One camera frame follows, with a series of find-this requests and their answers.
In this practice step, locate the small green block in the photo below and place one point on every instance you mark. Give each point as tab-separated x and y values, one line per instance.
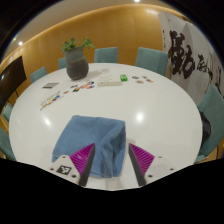
123	77

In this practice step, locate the small scattered stickers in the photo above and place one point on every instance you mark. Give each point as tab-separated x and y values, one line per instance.
140	81

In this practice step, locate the colourful round stickers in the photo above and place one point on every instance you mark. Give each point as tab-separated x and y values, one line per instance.
85	85

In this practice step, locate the grey booklet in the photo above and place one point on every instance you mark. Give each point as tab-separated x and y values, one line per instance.
50	85

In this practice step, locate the white calligraphy folding screen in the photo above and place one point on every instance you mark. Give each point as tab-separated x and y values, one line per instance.
196	56

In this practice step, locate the row of colourful cards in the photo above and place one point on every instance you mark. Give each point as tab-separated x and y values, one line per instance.
51	99

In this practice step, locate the flat white box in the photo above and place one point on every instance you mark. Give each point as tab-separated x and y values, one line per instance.
108	80

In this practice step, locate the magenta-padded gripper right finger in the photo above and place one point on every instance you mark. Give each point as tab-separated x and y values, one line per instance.
143	159

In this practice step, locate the potted plant in grey pot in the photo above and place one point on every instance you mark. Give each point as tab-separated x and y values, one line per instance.
76	65

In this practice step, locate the recessed ceiling lights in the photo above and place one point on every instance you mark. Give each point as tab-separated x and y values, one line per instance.
20	43

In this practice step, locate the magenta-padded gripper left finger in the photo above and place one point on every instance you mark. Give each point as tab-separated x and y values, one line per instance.
81	159

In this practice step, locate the blue towel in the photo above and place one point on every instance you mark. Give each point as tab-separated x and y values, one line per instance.
86	133

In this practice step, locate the black wall screen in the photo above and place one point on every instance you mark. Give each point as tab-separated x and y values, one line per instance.
11	83

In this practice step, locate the teal chairs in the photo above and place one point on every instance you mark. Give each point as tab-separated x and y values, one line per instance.
151	60

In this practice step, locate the black bag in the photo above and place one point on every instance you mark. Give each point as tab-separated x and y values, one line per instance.
205	136

